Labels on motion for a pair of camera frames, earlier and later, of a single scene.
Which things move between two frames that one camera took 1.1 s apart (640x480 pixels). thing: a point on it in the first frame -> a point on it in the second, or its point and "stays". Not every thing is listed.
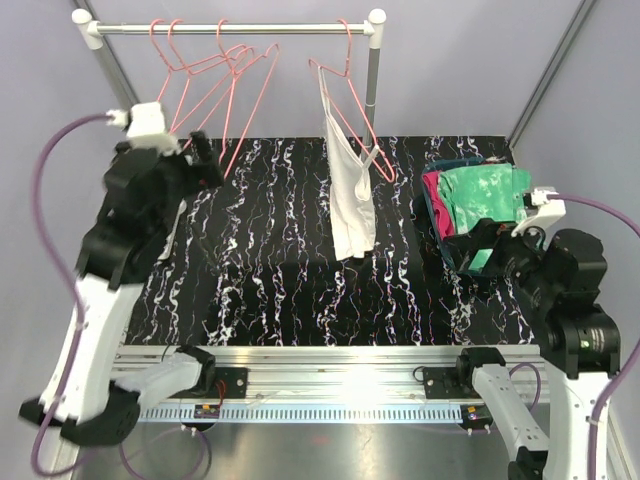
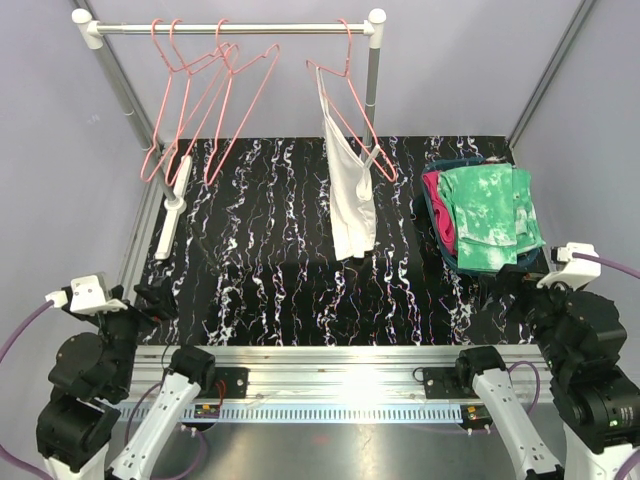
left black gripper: [206, 174] -> [160, 296]
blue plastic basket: [430, 212] stays
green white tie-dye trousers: [483, 192] stays
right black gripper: [487, 233] -> [520, 280]
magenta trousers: [444, 219] stays
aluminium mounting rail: [338, 384] stays
